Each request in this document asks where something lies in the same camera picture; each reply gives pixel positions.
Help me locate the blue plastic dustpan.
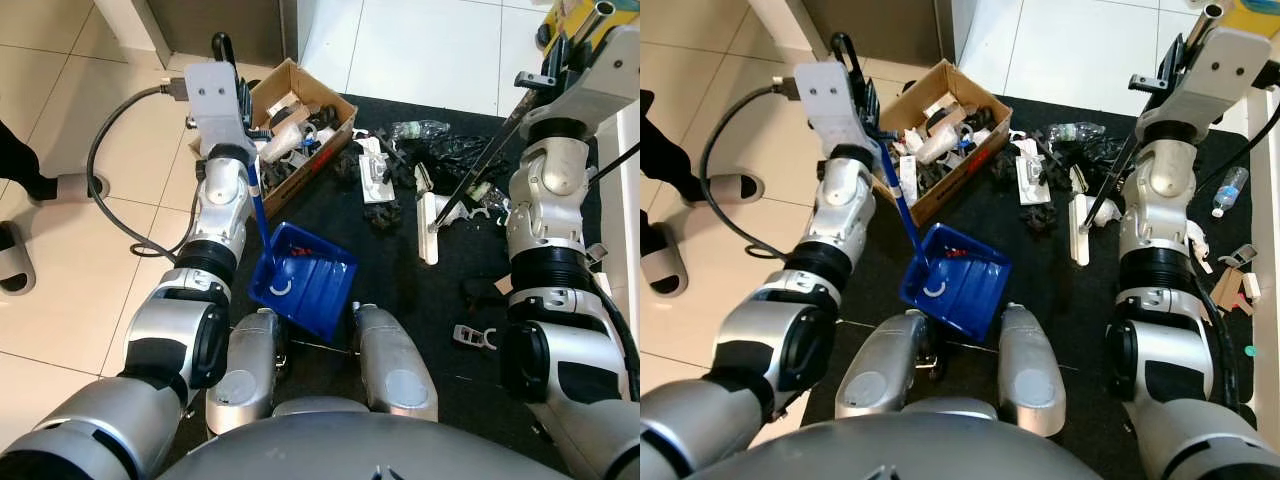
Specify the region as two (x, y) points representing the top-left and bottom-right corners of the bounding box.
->
(245, 150), (359, 343)
(875, 135), (1013, 343)

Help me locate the black floor mat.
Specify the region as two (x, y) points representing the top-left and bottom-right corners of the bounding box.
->
(165, 95), (621, 471)
(800, 97), (1256, 471)

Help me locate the white plastic bottle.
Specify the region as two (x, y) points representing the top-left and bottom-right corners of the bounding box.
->
(915, 120), (969, 166)
(262, 120), (311, 163)

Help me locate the yellow plastic object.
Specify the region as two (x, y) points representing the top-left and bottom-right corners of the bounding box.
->
(1190, 0), (1280, 41)
(535, 0), (641, 49)

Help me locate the grey metal door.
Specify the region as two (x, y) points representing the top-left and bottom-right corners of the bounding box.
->
(148, 0), (301, 66)
(800, 0), (956, 66)

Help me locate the brown cardboard box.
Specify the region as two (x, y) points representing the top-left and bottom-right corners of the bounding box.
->
(240, 58), (358, 221)
(870, 60), (1013, 229)

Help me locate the black plastic bag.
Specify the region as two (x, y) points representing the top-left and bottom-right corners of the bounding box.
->
(1075, 135), (1136, 186)
(425, 135), (521, 191)

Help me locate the clear crushed plastic bottle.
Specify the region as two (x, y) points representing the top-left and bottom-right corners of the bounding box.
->
(390, 120), (451, 141)
(1045, 122), (1106, 143)

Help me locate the person in dark clothes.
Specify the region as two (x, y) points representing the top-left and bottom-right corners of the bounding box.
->
(0, 120), (61, 201)
(640, 90), (703, 201)

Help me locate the white and black plastic device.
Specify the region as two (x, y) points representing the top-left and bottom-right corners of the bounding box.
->
(355, 135), (401, 231)
(1012, 135), (1056, 233)

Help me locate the grey slipper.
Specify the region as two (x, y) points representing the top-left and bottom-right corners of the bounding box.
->
(55, 172), (106, 201)
(640, 222), (689, 298)
(0, 220), (36, 296)
(700, 175), (766, 204)

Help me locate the silver left robot leg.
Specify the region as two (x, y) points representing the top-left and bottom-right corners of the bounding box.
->
(835, 308), (941, 419)
(205, 308), (291, 436)

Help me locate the silver robot leg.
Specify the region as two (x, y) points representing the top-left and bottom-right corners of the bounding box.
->
(835, 308), (941, 419)
(998, 303), (1066, 438)
(352, 303), (439, 423)
(205, 308), (291, 436)

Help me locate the silver right robot leg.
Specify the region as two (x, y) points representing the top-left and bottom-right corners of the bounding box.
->
(998, 303), (1066, 438)
(352, 303), (439, 423)

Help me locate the silver robot torso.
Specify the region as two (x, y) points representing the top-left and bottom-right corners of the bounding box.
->
(160, 395), (561, 480)
(690, 395), (1101, 480)

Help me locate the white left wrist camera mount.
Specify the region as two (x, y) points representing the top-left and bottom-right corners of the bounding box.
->
(794, 60), (867, 151)
(183, 62), (249, 151)

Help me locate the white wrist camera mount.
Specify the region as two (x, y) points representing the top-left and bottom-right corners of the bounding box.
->
(520, 22), (641, 131)
(794, 60), (867, 151)
(1135, 27), (1273, 141)
(183, 62), (249, 151)

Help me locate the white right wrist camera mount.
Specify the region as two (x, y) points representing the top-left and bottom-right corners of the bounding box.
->
(520, 22), (641, 131)
(1135, 27), (1273, 141)

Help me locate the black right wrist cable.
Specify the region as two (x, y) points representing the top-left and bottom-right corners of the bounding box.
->
(1192, 105), (1280, 196)
(588, 140), (641, 186)

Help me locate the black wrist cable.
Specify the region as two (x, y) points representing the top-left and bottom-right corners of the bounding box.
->
(700, 80), (816, 261)
(1192, 105), (1280, 196)
(588, 140), (641, 186)
(86, 82), (201, 261)

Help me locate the white door frame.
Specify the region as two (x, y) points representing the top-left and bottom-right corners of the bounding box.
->
(95, 0), (171, 69)
(745, 0), (831, 61)

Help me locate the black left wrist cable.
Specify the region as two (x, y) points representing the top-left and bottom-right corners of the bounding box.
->
(700, 80), (816, 261)
(86, 82), (201, 261)

